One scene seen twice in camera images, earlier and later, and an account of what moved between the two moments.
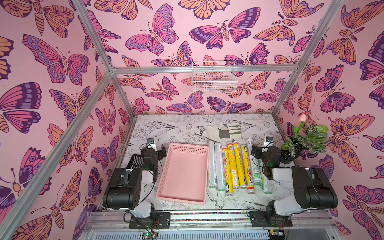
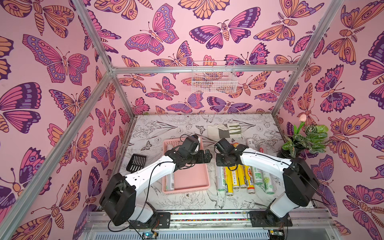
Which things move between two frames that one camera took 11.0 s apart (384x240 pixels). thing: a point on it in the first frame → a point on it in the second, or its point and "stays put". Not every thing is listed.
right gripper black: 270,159 → 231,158
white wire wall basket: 214,77 stays put
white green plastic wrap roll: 255,173 stays put
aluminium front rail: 101,220 stays put
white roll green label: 267,188 stays put
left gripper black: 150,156 → 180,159
